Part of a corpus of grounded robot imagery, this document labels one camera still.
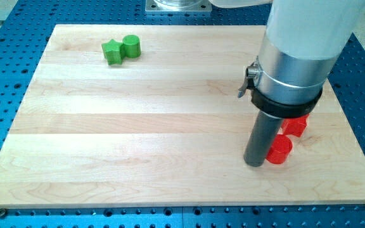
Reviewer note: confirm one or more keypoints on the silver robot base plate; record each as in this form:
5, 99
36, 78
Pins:
162, 6

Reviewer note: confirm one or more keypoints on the green cylinder block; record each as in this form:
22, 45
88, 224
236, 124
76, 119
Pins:
132, 46

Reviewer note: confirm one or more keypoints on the red cylinder block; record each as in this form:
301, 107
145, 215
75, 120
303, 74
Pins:
280, 149

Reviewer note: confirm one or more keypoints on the blue perforated metal table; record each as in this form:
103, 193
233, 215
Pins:
26, 32

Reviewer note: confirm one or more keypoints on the green star block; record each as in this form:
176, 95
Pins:
114, 52

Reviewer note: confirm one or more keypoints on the red star block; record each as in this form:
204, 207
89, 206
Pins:
294, 126

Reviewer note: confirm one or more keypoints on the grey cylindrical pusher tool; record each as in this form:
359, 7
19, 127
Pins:
261, 139

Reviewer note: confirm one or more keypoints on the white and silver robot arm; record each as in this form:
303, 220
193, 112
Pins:
302, 41

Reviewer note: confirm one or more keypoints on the light wooden board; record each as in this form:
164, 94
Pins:
163, 129

